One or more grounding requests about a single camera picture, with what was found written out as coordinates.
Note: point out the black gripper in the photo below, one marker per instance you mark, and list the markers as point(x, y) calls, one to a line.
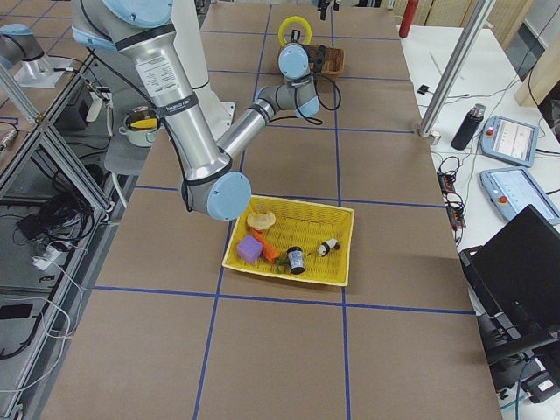
point(323, 10)

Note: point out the yellow tape roll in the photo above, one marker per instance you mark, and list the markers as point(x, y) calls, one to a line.
point(296, 19)

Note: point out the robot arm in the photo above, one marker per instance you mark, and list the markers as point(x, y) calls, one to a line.
point(210, 185)
point(22, 48)

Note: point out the brown wicker basket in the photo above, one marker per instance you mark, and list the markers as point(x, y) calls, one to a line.
point(334, 61)

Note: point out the yellow plastic basket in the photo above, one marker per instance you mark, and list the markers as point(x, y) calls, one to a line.
point(298, 223)

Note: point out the red cylinder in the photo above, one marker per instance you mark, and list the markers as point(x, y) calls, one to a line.
point(408, 18)

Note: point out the black thermos bottle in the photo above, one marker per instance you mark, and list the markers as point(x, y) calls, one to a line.
point(468, 127)

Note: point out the metal pot with corn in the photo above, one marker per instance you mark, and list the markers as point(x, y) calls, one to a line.
point(140, 126)

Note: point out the toy croissant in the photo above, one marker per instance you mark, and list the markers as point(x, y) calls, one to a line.
point(261, 221)

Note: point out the toy panda figure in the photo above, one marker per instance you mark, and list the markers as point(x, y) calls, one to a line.
point(325, 247)

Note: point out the far teach pendant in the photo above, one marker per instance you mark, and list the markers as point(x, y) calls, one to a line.
point(509, 141)

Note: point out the teach pendant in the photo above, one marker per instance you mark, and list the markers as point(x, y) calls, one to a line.
point(509, 141)
point(513, 189)

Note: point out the purple foam block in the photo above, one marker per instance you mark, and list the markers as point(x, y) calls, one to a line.
point(249, 249)

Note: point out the orange toy carrot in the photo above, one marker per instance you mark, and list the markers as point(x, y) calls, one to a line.
point(270, 253)

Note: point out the small printed bottle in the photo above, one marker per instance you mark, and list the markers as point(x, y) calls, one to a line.
point(296, 260)

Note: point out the near teach pendant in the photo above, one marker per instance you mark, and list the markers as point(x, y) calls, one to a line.
point(513, 189)

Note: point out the black laptop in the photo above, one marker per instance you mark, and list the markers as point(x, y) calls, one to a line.
point(515, 276)

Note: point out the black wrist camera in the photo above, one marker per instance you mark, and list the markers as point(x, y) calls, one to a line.
point(318, 58)

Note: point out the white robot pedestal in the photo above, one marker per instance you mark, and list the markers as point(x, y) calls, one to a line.
point(188, 44)

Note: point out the aluminium frame post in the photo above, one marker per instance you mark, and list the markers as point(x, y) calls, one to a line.
point(455, 63)

